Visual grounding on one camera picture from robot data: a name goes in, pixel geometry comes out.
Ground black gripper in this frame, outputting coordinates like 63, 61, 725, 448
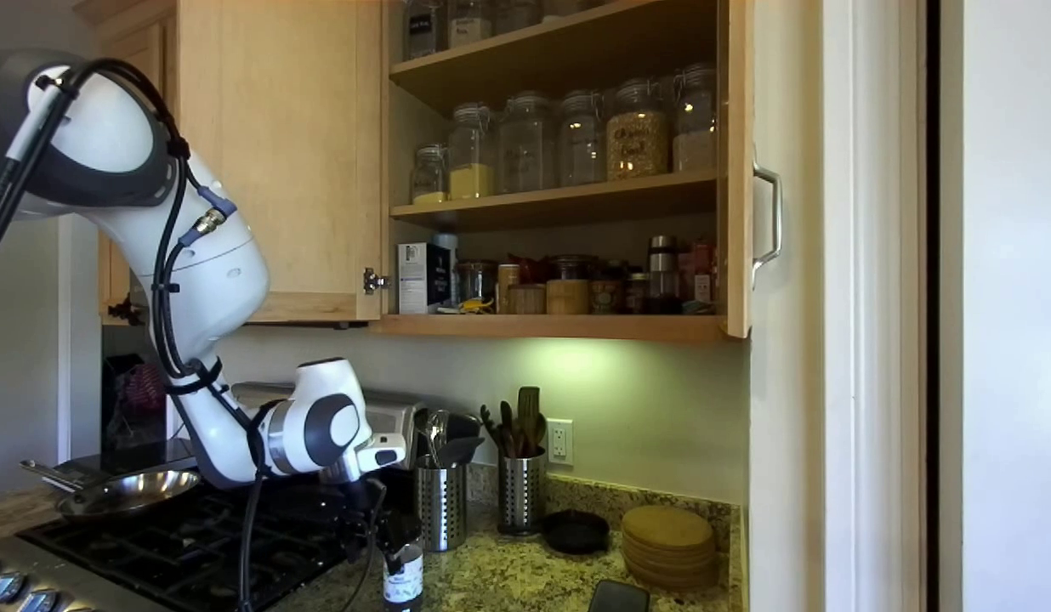
343, 475, 422, 558

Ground dark glass bottle white label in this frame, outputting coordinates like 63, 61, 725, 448
380, 544, 427, 612

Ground wooden cupboard door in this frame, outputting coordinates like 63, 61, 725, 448
75, 0, 389, 324
722, 0, 773, 340

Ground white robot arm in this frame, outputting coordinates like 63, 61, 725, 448
0, 51, 407, 491

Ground white box in cupboard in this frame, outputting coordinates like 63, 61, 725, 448
395, 240, 448, 318

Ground steel utensil holder near stove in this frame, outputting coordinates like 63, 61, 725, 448
415, 466, 471, 554

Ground stainless gas stove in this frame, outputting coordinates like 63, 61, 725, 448
0, 475, 384, 612

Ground steel utensil holder far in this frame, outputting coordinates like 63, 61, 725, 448
500, 457, 544, 533

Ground small black pan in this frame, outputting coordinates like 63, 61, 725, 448
541, 511, 608, 554

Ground stainless steel frying pan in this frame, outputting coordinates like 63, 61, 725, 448
25, 458, 200, 517

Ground stack of round cork coasters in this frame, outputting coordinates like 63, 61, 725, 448
621, 508, 714, 591

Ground glass jar yellow contents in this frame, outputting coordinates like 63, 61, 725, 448
446, 101, 498, 204

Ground glass jar brown label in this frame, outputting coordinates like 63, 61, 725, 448
606, 80, 671, 179

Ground white wall outlet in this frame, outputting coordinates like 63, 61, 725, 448
549, 418, 574, 471

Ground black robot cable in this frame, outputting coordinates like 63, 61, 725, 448
148, 66, 279, 612

